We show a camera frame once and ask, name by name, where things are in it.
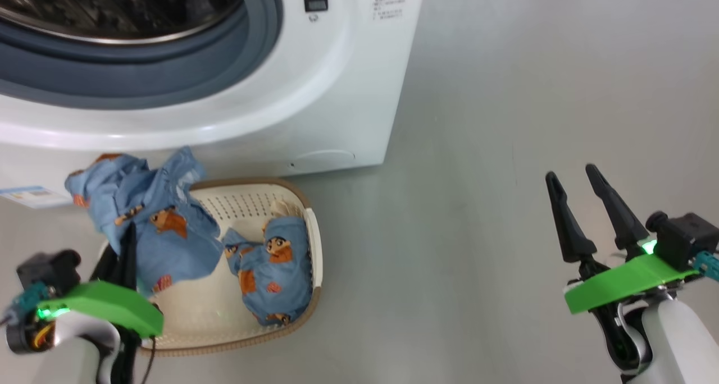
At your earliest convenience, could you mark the cream fringed cloth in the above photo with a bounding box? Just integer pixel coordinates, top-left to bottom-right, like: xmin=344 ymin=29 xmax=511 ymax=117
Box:
xmin=270 ymin=200 xmax=307 ymax=220

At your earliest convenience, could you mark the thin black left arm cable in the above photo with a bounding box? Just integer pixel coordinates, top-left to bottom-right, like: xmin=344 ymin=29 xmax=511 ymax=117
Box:
xmin=139 ymin=338 xmax=159 ymax=384

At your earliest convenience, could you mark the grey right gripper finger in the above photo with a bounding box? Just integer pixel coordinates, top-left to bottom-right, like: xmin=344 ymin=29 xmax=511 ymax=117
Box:
xmin=585 ymin=163 xmax=652 ymax=257
xmin=544 ymin=171 xmax=598 ymax=263

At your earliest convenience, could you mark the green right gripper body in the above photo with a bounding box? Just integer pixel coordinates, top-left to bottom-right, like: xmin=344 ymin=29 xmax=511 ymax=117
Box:
xmin=563 ymin=253 xmax=701 ymax=317

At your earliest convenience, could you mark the small blue cartoon print garment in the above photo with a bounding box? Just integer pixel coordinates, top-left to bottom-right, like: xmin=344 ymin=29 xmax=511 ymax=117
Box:
xmin=221 ymin=215 xmax=313 ymax=326

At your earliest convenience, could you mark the blue energy label sticker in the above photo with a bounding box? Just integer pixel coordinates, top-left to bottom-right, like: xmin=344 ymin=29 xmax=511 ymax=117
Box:
xmin=0 ymin=185 xmax=74 ymax=209

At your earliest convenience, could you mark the large blue cartoon print garment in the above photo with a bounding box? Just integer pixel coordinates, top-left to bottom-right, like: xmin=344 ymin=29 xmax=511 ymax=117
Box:
xmin=64 ymin=146 xmax=226 ymax=296

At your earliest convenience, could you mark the white front-load washing machine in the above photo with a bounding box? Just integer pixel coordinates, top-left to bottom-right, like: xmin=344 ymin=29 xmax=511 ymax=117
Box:
xmin=0 ymin=0 xmax=427 ymax=208

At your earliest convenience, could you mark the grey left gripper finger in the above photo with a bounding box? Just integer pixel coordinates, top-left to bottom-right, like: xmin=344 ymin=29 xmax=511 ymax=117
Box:
xmin=119 ymin=221 xmax=139 ymax=294
xmin=89 ymin=243 xmax=122 ymax=287

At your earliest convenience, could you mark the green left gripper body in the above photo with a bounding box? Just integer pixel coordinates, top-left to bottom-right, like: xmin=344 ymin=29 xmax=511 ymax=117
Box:
xmin=6 ymin=280 xmax=165 ymax=355

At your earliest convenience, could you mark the beige plastic laundry basket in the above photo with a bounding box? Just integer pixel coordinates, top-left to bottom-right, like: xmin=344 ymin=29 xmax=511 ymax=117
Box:
xmin=100 ymin=177 xmax=324 ymax=356

